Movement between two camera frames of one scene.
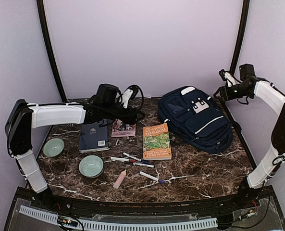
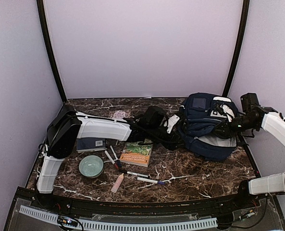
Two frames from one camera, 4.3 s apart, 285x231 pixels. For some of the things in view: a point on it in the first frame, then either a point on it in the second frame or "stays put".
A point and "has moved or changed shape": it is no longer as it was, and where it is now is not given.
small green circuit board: x=67 y=221 stays put
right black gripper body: x=241 y=93 → x=246 y=125
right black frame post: x=241 y=38 stays put
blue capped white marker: x=135 y=158 → x=118 y=161
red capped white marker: x=123 y=159 → x=112 y=161
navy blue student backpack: x=193 y=116 has moved or changed shape
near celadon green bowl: x=91 y=166 stays put
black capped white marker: x=141 y=164 → x=134 y=173
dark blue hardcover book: x=93 y=138 stays put
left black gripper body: x=110 y=113 → x=154 y=133
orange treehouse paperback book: x=156 y=145 has moved or changed shape
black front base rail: x=25 y=199 stays put
